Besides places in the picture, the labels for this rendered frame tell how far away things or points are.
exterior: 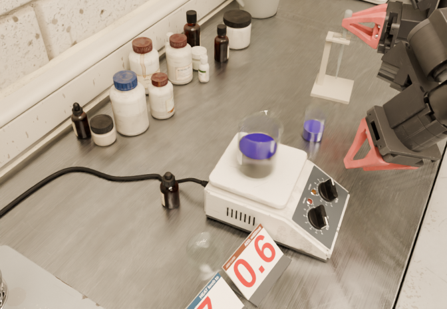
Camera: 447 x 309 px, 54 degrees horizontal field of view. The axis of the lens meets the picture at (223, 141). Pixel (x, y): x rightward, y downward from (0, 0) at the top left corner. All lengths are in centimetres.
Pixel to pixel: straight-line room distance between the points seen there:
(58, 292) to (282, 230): 32
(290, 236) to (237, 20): 57
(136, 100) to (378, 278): 48
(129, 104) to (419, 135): 48
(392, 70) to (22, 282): 57
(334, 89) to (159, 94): 37
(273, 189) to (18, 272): 37
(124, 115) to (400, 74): 47
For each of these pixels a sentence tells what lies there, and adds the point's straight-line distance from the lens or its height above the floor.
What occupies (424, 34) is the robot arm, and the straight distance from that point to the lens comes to 58.
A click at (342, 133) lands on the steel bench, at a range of 88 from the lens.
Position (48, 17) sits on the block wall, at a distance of 85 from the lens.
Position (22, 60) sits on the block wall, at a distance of 84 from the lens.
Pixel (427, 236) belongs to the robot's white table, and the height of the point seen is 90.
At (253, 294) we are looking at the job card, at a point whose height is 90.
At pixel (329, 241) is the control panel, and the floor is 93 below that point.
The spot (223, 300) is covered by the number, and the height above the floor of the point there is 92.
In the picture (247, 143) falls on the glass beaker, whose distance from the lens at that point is 59.
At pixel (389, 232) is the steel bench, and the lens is 74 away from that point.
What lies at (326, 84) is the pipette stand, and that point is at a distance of 98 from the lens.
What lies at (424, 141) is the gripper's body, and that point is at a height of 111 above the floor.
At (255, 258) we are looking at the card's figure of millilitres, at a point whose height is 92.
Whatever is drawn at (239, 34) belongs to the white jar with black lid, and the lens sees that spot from 106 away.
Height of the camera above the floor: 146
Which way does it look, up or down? 43 degrees down
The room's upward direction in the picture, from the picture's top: 2 degrees clockwise
